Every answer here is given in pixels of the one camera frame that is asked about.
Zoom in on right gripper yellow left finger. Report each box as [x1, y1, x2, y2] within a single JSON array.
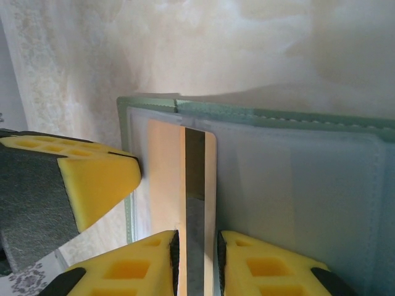
[[39, 229, 181, 296]]

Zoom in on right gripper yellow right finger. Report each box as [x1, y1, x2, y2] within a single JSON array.
[[217, 229, 359, 296]]

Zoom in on orange plastic card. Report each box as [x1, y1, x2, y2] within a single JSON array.
[[147, 118, 219, 296]]

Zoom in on green card holder clear sleeves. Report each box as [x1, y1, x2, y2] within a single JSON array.
[[116, 94, 395, 296]]

